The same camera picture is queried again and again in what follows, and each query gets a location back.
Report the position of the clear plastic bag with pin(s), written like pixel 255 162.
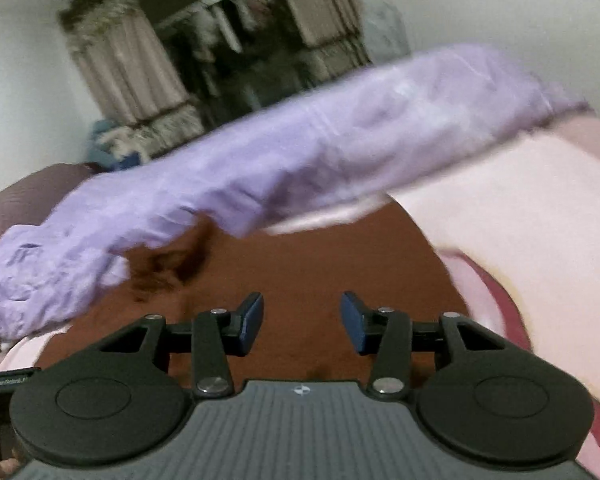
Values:
pixel 387 30

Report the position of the lavender patterned cloth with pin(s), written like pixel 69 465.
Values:
pixel 280 160

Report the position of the open wardrobe with hanging clothes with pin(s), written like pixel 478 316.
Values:
pixel 230 50

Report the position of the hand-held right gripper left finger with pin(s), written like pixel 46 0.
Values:
pixel 250 325

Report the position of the mauve quilted mattress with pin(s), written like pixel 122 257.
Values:
pixel 25 200

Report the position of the pile of blue cloth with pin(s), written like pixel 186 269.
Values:
pixel 112 150

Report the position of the pink blanket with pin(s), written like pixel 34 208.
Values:
pixel 530 220

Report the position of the beige curtain with floral trim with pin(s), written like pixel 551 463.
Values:
pixel 325 10
pixel 125 70

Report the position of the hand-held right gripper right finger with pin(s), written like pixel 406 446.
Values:
pixel 354 325

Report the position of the brown padded jacket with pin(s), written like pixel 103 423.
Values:
pixel 305 280

